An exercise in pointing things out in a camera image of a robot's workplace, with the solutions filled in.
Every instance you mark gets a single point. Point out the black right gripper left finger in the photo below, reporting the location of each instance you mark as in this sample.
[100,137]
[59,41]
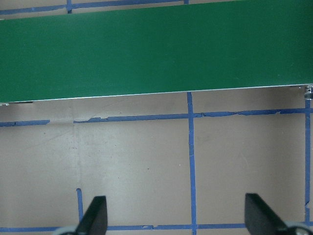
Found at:
[95,219]

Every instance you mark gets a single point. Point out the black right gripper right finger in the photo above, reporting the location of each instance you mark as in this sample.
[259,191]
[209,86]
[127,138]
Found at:
[260,219]

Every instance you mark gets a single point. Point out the green conveyor belt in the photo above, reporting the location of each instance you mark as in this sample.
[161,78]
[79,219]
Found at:
[207,46]

